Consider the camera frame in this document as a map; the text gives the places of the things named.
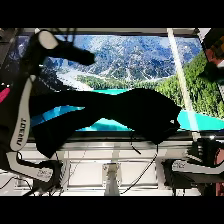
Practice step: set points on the black pants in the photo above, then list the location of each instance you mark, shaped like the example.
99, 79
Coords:
140, 110

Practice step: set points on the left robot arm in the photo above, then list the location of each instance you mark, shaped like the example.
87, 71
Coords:
22, 113

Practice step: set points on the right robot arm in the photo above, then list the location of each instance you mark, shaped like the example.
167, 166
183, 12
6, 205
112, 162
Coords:
196, 166

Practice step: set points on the heap of clothes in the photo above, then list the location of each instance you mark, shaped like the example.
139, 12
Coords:
213, 43

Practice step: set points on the pink garment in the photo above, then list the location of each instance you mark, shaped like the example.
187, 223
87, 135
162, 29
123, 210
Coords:
3, 94

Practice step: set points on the silver frame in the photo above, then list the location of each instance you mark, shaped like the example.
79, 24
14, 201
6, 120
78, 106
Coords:
111, 175

